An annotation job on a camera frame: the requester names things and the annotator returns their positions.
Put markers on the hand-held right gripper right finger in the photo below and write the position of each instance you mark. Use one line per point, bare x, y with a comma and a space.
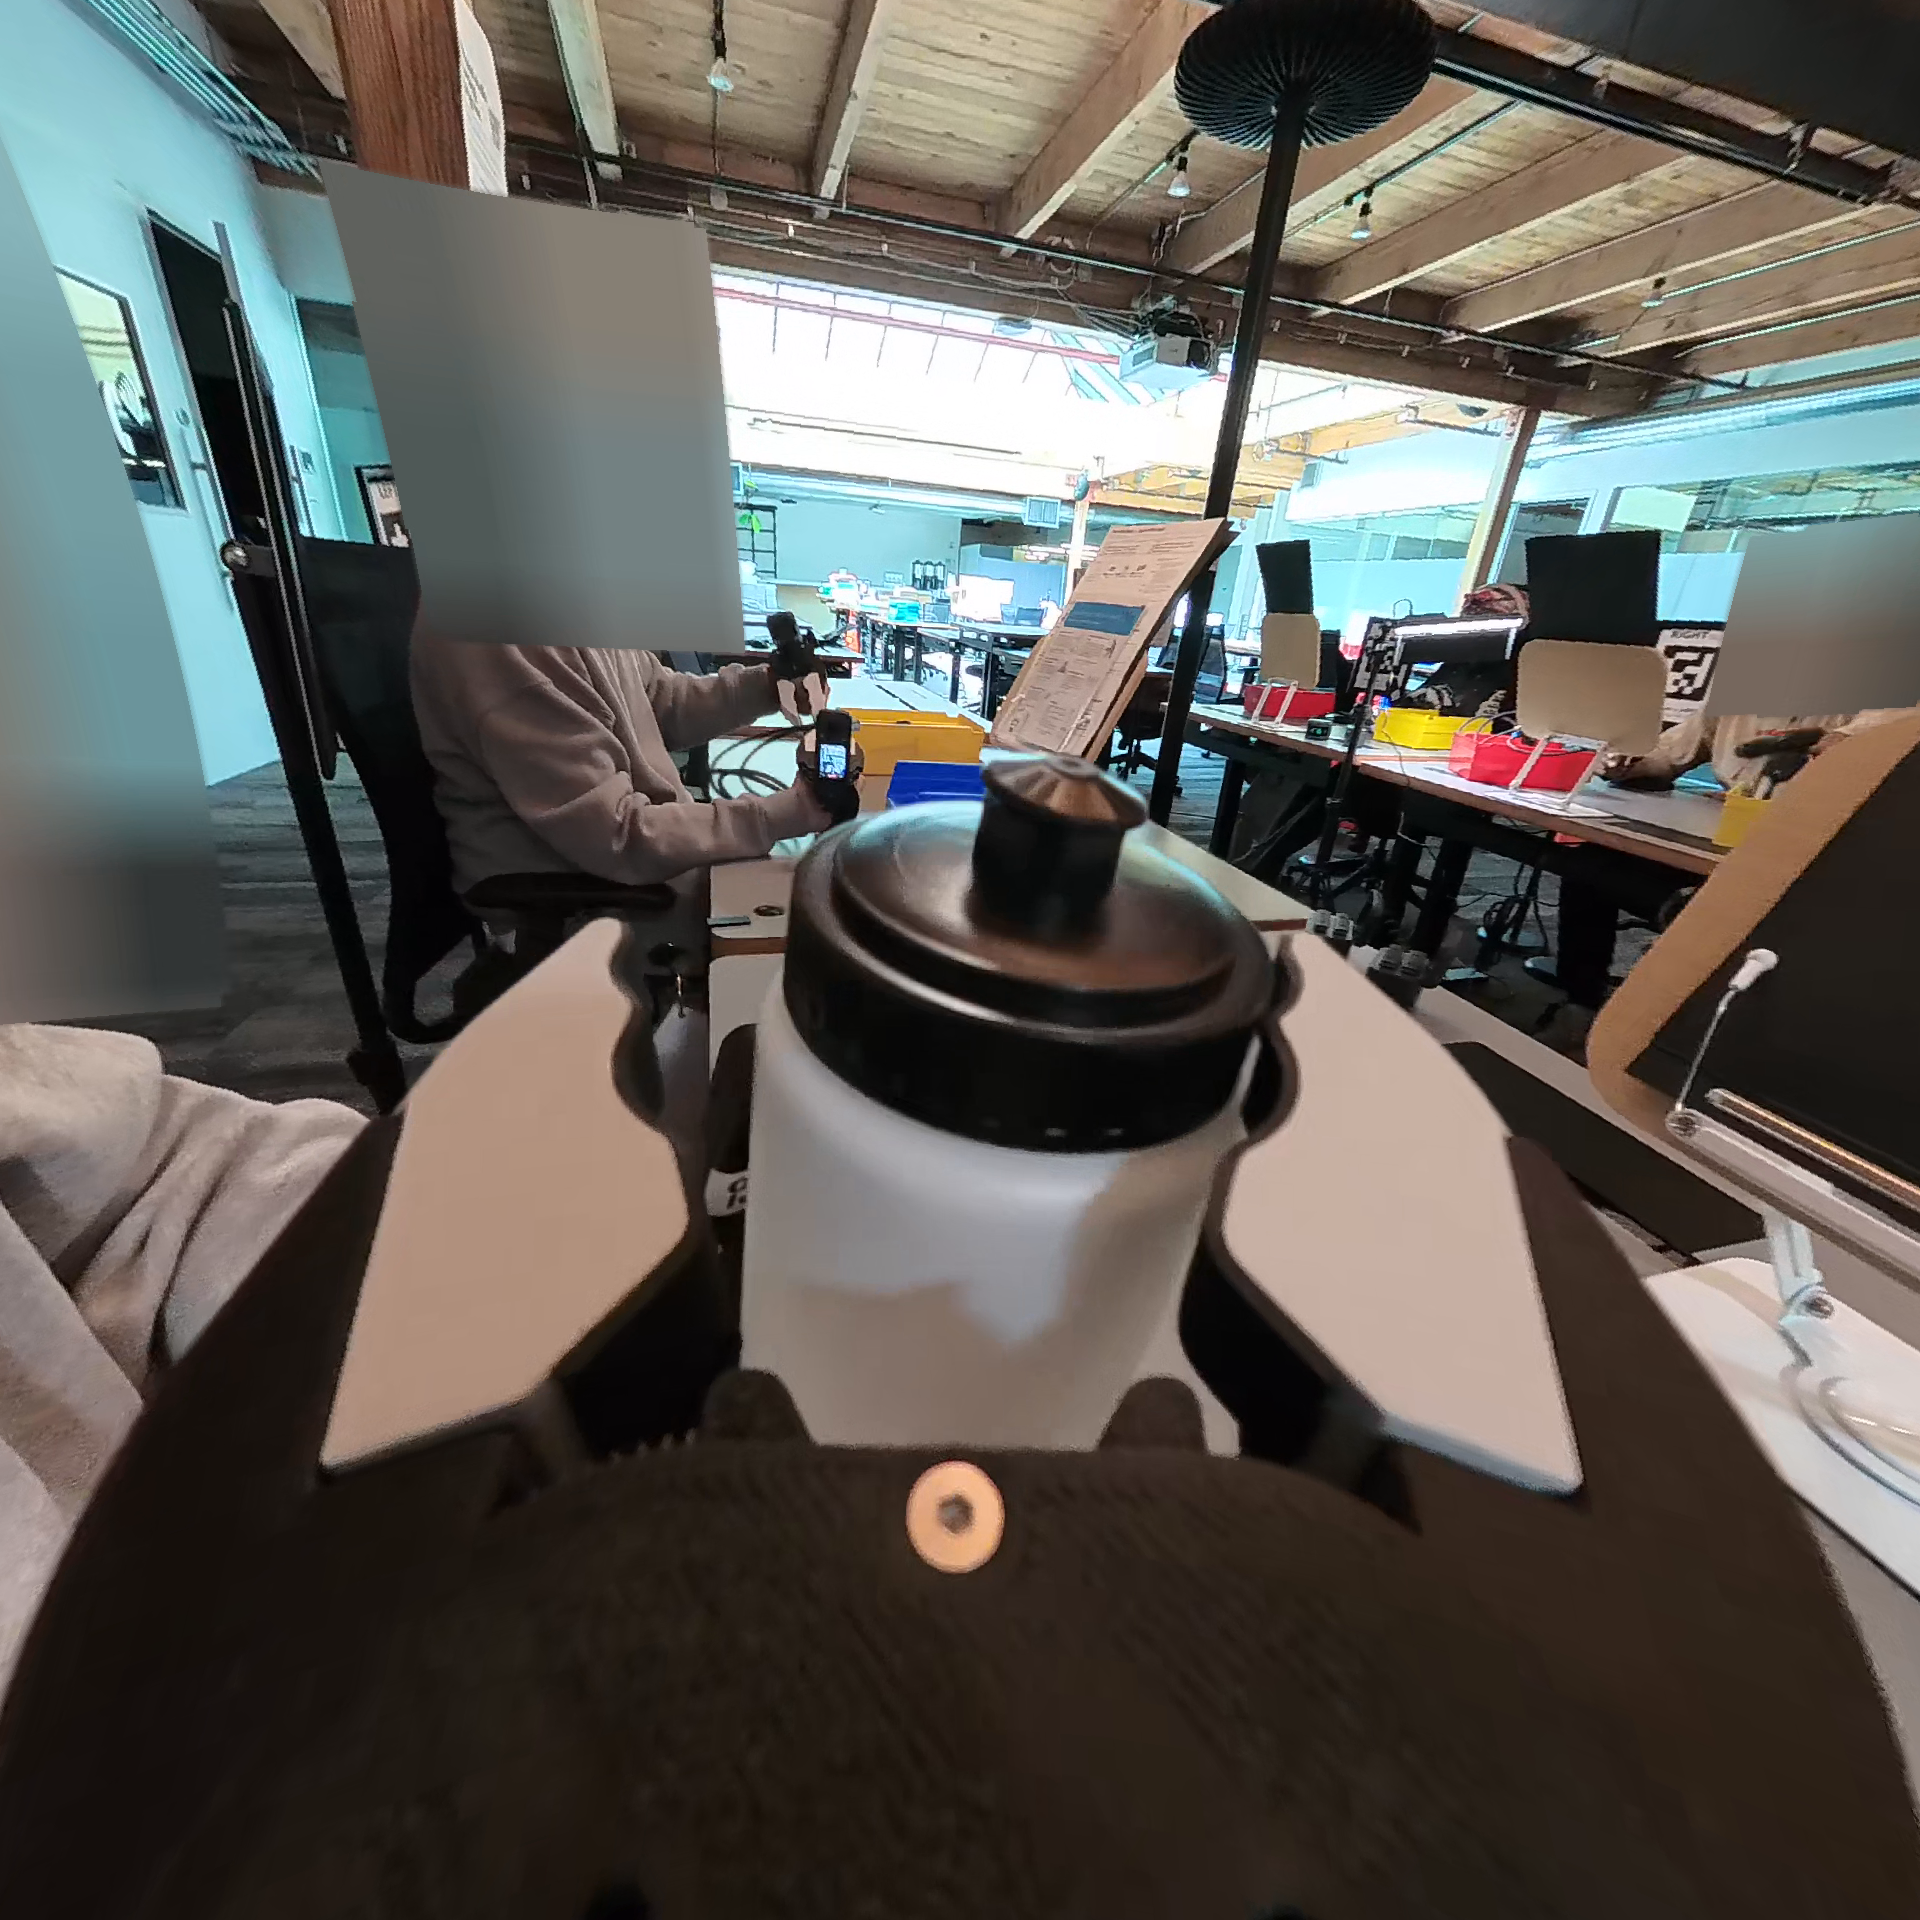
1379, 1261

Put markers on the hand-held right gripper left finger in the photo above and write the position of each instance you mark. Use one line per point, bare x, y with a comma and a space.
510, 1244

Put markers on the white water bottle black lid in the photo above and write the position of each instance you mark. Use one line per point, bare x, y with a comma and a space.
931, 1244

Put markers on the black desk mat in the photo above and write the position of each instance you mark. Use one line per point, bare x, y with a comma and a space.
1591, 1141

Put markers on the black battery charger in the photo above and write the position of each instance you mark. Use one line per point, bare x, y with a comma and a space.
1332, 932
1406, 977

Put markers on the blue plastic bin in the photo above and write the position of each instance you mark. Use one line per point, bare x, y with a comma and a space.
931, 788

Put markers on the yellow plastic bin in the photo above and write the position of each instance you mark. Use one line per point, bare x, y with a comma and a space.
1742, 821
914, 738
1425, 728

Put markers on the wooden table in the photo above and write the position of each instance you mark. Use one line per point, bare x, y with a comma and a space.
1632, 841

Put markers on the black office chair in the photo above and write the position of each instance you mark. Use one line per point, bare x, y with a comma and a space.
376, 718

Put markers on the red plastic bin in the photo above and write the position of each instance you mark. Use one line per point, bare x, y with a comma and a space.
1516, 762
1289, 707

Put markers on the wooden document stand black board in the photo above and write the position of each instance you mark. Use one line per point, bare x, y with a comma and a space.
1288, 580
1828, 932
1591, 584

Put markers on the brown cardboard instruction board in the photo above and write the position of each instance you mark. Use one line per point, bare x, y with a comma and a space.
1110, 662

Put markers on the black framed marker sign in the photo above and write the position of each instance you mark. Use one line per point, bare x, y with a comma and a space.
1689, 667

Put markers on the ceiling projector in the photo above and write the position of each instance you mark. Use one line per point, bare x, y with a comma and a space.
1171, 355

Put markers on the black floor lamp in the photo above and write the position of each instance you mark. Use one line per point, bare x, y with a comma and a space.
1305, 66

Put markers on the framed wall picture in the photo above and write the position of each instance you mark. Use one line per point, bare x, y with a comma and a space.
127, 390

